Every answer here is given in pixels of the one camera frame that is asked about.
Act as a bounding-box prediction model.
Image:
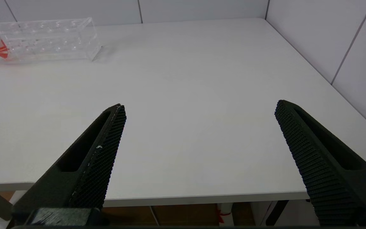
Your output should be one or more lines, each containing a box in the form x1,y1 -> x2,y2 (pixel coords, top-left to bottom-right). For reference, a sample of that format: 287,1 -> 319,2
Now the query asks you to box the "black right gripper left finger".
11,103 -> 127,229

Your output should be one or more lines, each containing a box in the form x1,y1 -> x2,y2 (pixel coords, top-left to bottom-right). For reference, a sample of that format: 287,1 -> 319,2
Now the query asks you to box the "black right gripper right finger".
274,100 -> 366,227

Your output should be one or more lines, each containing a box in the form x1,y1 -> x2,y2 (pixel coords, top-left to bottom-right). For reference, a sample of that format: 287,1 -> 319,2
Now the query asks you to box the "clear acrylic test tube rack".
0,17 -> 103,66

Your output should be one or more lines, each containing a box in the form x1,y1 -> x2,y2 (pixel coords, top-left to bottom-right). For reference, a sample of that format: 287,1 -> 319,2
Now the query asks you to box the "black table leg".
265,200 -> 290,226

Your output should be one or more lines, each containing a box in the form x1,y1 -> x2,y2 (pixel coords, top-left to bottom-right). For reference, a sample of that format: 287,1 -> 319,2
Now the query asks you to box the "red strap under table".
216,204 -> 232,224

